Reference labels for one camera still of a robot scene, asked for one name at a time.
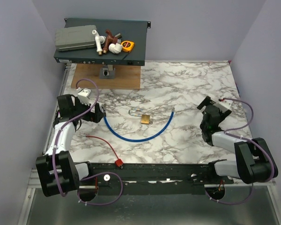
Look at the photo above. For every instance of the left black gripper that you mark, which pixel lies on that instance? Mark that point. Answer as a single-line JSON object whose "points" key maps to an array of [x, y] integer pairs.
{"points": [[95, 116]]}

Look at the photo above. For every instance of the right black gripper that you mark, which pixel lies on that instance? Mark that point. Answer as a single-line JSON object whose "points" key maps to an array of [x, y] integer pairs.
{"points": [[207, 101]]}

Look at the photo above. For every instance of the brass padlock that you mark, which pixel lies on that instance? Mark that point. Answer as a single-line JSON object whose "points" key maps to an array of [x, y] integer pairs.
{"points": [[144, 118]]}

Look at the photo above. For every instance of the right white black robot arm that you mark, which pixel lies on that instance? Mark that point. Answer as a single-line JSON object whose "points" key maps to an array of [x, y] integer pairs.
{"points": [[254, 161]]}

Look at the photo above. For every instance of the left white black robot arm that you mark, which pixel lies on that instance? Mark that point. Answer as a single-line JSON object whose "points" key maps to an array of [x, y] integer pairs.
{"points": [[58, 173]]}

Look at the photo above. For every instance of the white pipe elbow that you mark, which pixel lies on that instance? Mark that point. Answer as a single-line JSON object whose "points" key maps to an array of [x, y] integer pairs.
{"points": [[115, 48]]}

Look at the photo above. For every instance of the wooden board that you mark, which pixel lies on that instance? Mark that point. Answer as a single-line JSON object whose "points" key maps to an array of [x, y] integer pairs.
{"points": [[125, 77]]}

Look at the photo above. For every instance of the yellow tape measure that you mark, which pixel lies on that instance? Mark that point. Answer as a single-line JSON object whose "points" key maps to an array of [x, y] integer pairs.
{"points": [[127, 46]]}

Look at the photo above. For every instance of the white pipe faucet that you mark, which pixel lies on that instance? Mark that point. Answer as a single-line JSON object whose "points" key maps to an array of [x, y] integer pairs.
{"points": [[99, 40]]}

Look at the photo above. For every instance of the brown tap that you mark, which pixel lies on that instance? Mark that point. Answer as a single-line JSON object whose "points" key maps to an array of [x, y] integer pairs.
{"points": [[110, 39]]}

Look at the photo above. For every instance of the grey plastic case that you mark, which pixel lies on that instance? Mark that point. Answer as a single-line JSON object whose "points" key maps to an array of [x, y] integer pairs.
{"points": [[75, 38]]}

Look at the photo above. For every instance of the dark rack server unit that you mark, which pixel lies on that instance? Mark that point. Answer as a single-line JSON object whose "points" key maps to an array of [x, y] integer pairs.
{"points": [[135, 31]]}

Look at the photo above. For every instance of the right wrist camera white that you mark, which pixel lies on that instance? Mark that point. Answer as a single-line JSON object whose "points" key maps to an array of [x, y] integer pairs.
{"points": [[224, 105]]}

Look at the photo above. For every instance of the grey metal bracket stand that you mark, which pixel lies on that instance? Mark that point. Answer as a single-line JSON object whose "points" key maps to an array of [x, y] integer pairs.
{"points": [[107, 72]]}

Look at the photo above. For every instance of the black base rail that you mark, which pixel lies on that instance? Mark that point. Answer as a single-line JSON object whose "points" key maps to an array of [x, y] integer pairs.
{"points": [[151, 179]]}

